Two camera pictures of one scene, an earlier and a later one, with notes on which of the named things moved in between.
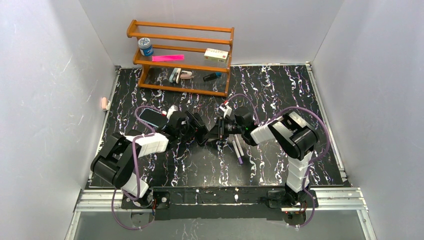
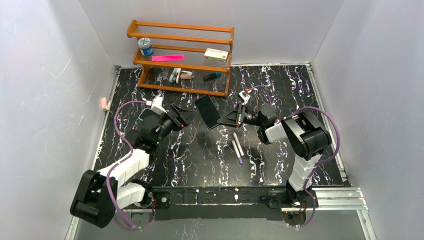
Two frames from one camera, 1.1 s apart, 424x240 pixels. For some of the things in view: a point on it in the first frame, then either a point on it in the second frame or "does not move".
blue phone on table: (153, 117) does not move
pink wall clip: (104, 102) does not move
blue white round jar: (145, 46) does not move
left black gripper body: (197, 124) -> (178, 117)
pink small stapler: (186, 75) does not move
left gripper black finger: (213, 134) -> (230, 118)
